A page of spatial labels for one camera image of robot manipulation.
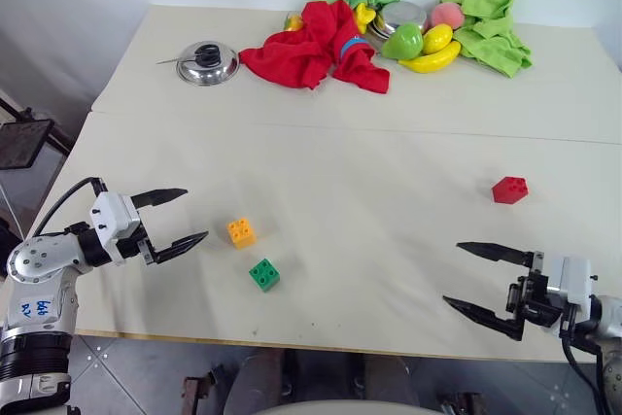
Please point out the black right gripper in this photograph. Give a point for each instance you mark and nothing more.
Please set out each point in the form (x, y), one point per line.
(534, 300)

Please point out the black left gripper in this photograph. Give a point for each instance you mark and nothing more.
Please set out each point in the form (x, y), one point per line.
(133, 246)

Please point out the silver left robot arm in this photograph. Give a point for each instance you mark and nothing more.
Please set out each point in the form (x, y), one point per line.
(36, 264)

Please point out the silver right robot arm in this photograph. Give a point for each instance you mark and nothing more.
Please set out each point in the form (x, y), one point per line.
(610, 322)

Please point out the orange toy brick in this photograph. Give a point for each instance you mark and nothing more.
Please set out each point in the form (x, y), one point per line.
(241, 233)

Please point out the red toy brick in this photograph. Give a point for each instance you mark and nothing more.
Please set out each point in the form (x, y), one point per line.
(510, 190)

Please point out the green toy brick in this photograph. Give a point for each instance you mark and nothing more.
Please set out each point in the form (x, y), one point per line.
(265, 275)

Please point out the steel pot lid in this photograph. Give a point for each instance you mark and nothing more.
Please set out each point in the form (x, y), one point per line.
(209, 72)

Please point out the black metal stand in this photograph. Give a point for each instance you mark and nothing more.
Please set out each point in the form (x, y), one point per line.
(46, 126)

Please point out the thin metal rod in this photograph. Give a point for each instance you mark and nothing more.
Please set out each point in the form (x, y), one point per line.
(170, 61)

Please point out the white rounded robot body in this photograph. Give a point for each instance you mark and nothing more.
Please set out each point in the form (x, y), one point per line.
(350, 409)

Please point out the red cloth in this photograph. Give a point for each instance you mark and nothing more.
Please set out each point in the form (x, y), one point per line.
(301, 55)

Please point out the yellow toy banana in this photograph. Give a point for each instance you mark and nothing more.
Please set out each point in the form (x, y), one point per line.
(432, 61)

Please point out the orange yellow toy fruit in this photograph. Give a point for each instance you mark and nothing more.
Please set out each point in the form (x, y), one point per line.
(293, 24)

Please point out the yellow toy lemon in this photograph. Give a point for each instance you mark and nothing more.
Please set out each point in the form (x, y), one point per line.
(436, 40)

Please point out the light green cloth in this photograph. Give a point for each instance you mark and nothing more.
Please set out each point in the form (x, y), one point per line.
(491, 31)

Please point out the green toy pear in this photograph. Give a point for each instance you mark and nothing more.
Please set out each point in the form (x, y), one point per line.
(402, 42)

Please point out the pink toy peach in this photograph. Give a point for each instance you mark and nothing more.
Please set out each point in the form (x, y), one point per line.
(446, 16)

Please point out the steel bowl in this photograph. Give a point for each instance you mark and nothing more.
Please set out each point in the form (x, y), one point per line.
(401, 15)

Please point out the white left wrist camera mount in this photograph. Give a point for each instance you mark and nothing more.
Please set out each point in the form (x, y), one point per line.
(112, 216)

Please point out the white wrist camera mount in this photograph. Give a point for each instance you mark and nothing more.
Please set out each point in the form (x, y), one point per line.
(112, 216)
(573, 279)

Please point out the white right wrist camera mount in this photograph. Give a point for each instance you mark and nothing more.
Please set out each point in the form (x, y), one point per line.
(573, 279)

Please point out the rusty metal bracket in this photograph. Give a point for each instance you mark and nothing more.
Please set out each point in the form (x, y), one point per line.
(196, 388)

